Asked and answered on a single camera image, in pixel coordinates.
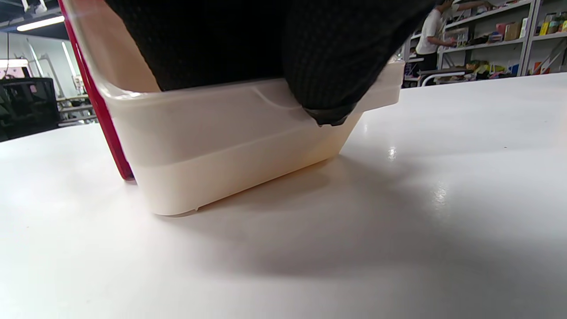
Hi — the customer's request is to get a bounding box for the grey metal storage shelf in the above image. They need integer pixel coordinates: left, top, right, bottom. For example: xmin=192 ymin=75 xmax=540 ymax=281
xmin=436 ymin=0 xmax=567 ymax=77

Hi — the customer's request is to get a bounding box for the person's left hand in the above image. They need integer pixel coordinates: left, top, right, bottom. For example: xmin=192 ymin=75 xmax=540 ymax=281
xmin=104 ymin=0 xmax=437 ymax=127

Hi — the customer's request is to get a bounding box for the cream plastic storage bin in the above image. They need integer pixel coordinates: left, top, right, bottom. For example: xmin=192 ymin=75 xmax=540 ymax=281
xmin=58 ymin=0 xmax=406 ymax=217

